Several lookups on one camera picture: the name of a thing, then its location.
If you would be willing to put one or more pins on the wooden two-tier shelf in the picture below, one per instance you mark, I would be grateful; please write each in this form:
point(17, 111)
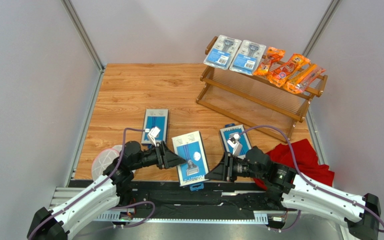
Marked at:
point(253, 100)

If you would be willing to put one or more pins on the aluminium slotted rail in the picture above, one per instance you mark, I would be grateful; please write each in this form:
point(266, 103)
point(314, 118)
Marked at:
point(117, 217)

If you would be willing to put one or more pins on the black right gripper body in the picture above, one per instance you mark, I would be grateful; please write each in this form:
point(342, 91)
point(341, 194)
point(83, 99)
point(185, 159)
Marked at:
point(229, 166)

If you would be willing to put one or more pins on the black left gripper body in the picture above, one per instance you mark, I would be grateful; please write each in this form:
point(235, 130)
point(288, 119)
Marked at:
point(154, 156)

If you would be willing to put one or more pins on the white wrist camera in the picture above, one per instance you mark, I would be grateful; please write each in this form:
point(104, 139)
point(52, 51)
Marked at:
point(152, 135)
point(234, 142)

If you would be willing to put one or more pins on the red cloth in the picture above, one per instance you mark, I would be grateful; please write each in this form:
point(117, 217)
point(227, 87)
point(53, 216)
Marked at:
point(306, 159)

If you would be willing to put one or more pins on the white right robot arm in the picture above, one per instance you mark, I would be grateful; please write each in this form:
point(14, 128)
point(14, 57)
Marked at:
point(360, 214)

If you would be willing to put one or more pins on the blue Harry's razor box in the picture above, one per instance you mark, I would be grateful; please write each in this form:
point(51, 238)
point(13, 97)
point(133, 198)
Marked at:
point(157, 118)
point(244, 140)
point(190, 147)

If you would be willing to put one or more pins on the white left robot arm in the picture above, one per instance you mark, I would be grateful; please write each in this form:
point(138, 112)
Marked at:
point(110, 191)

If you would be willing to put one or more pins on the clear blister razor pack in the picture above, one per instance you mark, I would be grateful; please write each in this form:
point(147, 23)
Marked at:
point(248, 57)
point(222, 52)

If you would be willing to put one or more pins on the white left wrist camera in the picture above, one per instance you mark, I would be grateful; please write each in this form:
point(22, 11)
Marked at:
point(152, 135)

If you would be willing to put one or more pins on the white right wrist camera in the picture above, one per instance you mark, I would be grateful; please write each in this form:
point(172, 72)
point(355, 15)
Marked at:
point(234, 142)

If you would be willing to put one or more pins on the orange Bic razor bag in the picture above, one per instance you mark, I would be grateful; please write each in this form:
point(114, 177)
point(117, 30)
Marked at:
point(273, 55)
point(280, 75)
point(299, 83)

